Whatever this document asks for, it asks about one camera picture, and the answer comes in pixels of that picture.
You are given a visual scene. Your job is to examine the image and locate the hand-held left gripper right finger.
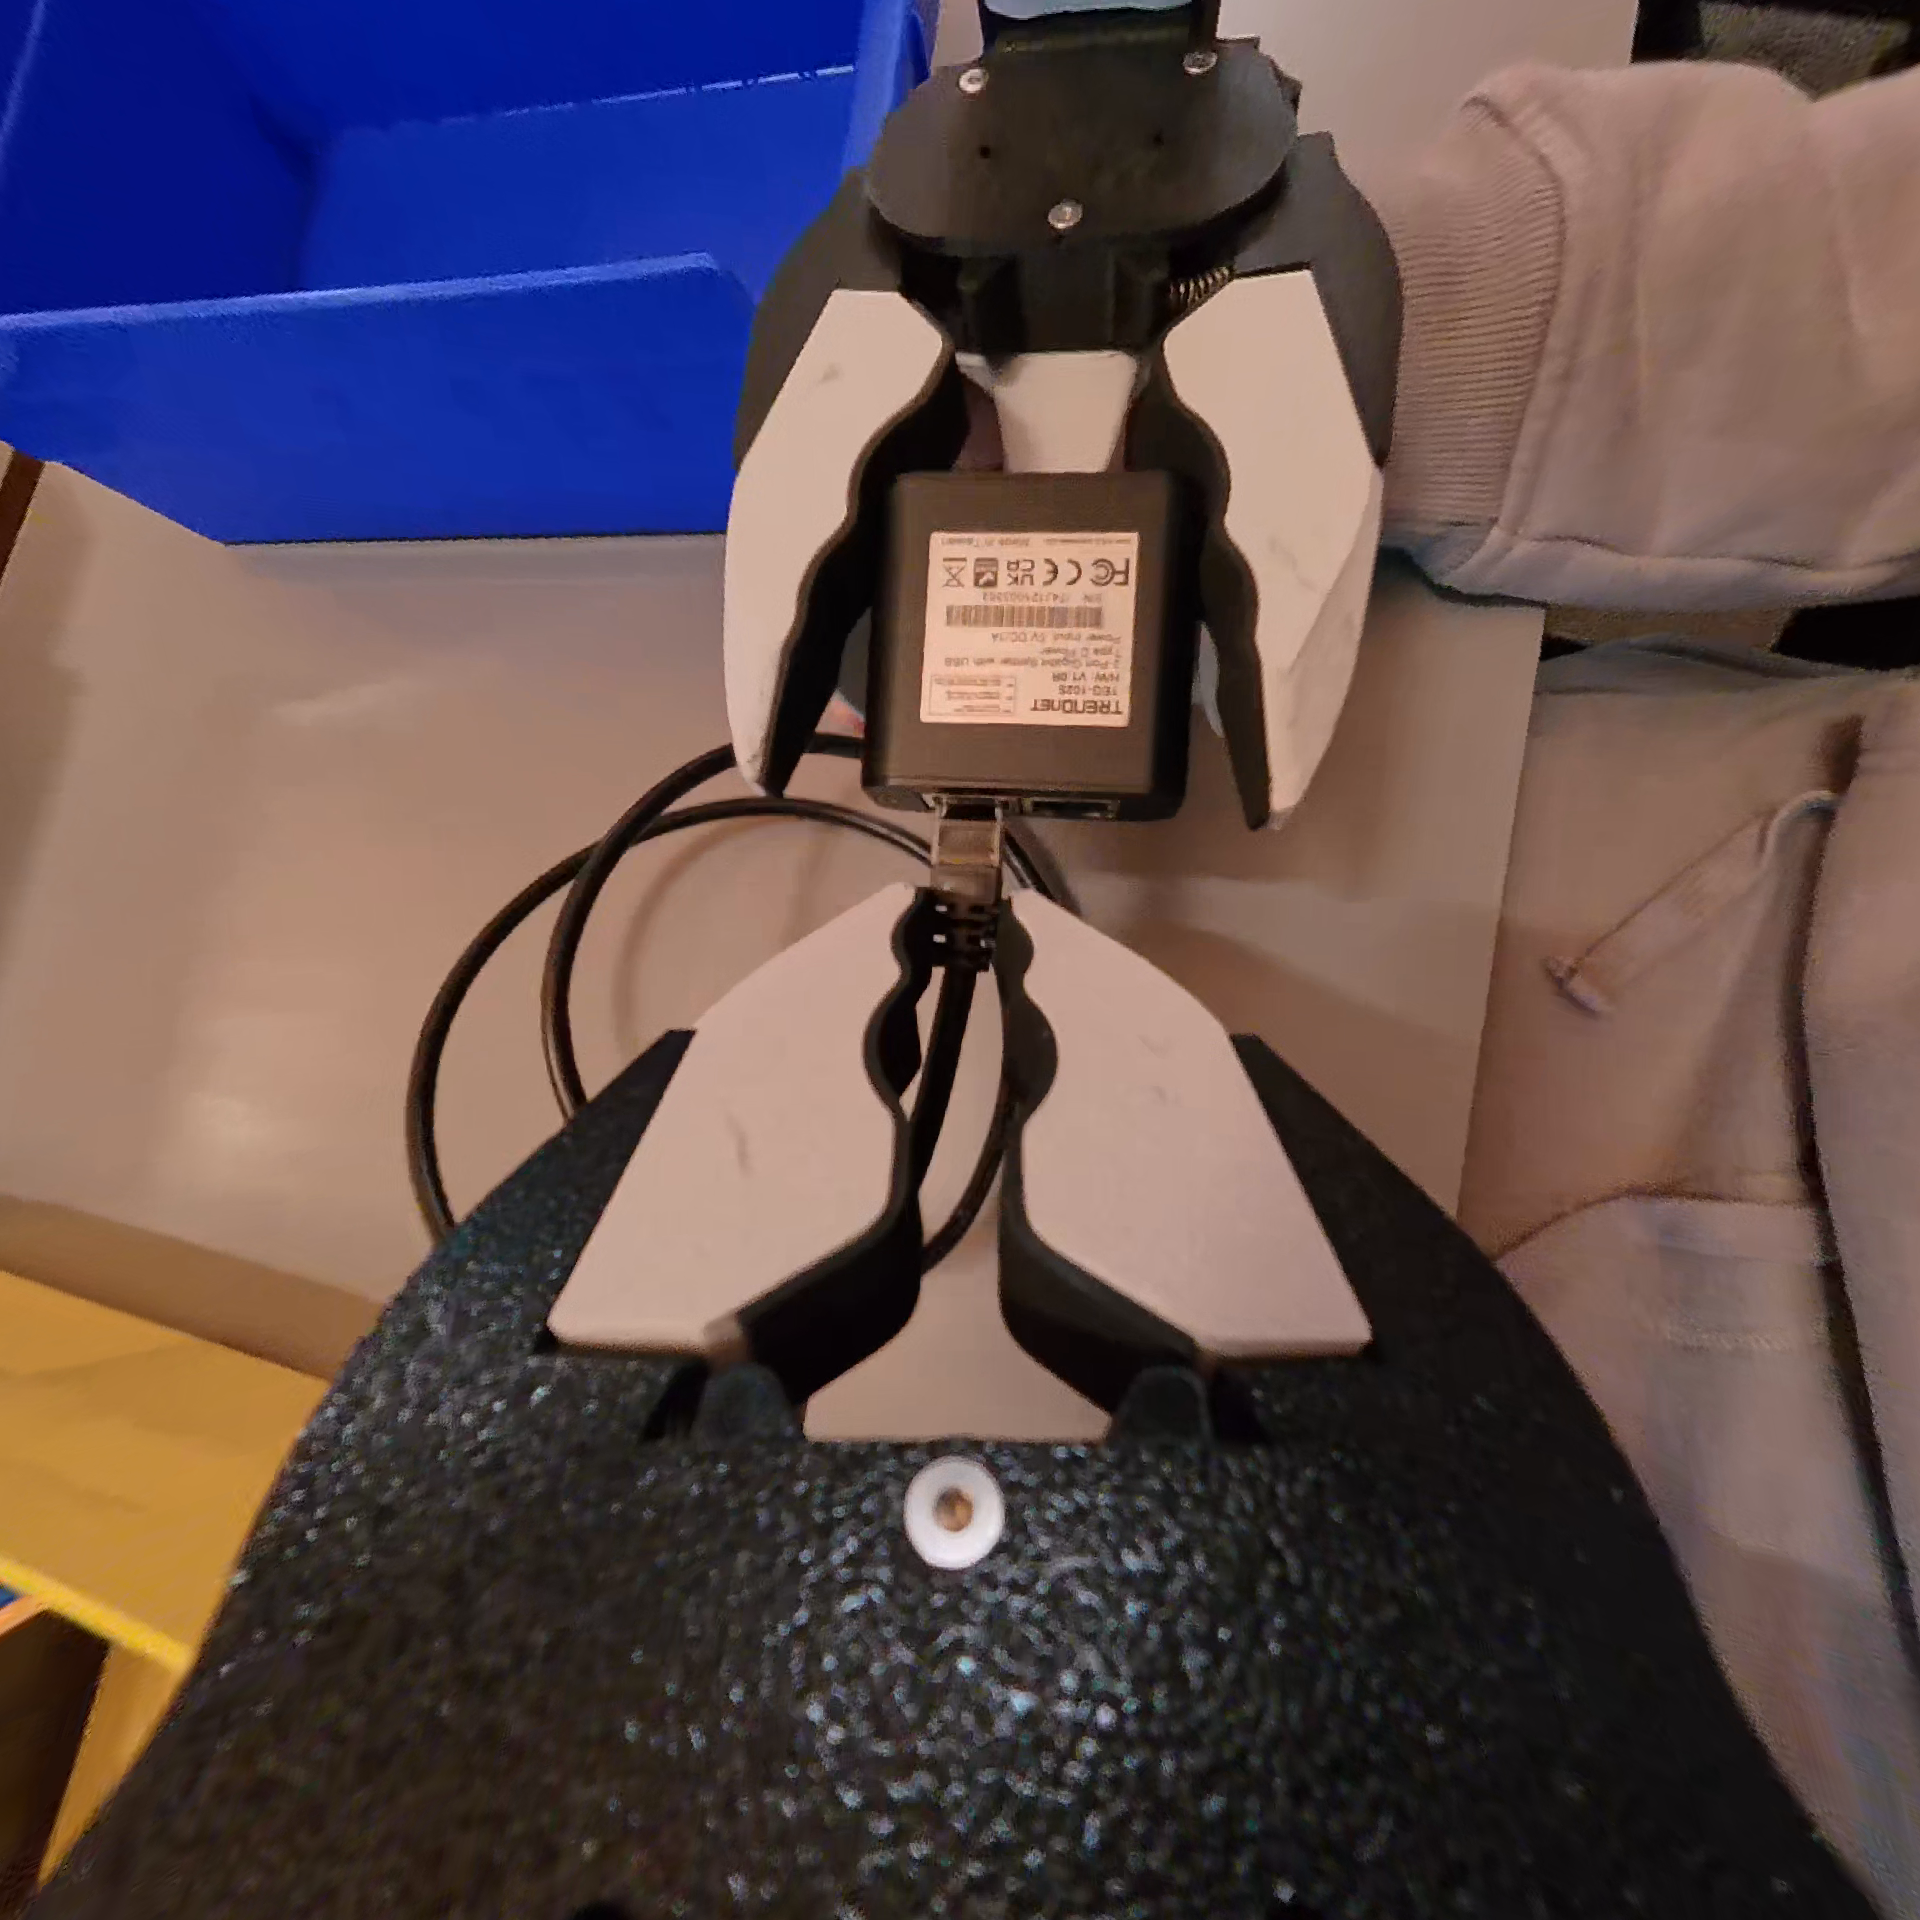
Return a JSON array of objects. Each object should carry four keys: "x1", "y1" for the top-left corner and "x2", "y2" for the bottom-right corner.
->
[{"x1": 994, "y1": 897, "x2": 1377, "y2": 1397}]

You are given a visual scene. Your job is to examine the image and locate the grey desk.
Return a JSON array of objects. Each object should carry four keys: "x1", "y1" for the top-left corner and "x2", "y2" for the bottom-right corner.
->
[{"x1": 0, "y1": 0, "x2": 1641, "y2": 1374}]

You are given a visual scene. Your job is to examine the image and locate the black network cable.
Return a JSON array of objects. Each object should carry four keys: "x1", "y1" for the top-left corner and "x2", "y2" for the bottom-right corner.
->
[{"x1": 407, "y1": 744, "x2": 1056, "y2": 1278}]

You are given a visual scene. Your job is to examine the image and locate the blue plastic bin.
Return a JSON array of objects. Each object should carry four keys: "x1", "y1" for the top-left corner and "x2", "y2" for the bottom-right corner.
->
[{"x1": 0, "y1": 0, "x2": 939, "y2": 544}]

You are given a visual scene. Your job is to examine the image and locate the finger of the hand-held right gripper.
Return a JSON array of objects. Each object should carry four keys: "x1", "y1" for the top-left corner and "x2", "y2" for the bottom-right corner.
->
[
  {"x1": 1127, "y1": 262, "x2": 1392, "y2": 835},
  {"x1": 724, "y1": 285, "x2": 962, "y2": 800}
]

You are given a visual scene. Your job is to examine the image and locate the black network splitter box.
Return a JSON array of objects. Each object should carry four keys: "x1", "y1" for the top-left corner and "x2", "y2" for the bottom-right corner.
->
[{"x1": 860, "y1": 469, "x2": 1198, "y2": 828}]

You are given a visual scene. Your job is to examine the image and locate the person's grey hoodie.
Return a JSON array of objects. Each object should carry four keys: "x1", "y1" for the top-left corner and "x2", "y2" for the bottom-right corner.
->
[{"x1": 1464, "y1": 638, "x2": 1920, "y2": 1920}]

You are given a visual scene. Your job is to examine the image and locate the yellow plastic bin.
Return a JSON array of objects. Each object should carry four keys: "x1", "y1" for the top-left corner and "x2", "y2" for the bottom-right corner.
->
[{"x1": 0, "y1": 1267, "x2": 339, "y2": 1893}]

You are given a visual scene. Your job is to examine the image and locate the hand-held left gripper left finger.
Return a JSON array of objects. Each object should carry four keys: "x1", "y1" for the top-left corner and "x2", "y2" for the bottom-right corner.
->
[{"x1": 546, "y1": 884, "x2": 923, "y2": 1393}]

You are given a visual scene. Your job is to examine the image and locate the person's right forearm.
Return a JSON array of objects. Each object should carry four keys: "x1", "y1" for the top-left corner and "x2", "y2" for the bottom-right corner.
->
[{"x1": 1377, "y1": 60, "x2": 1920, "y2": 608}]

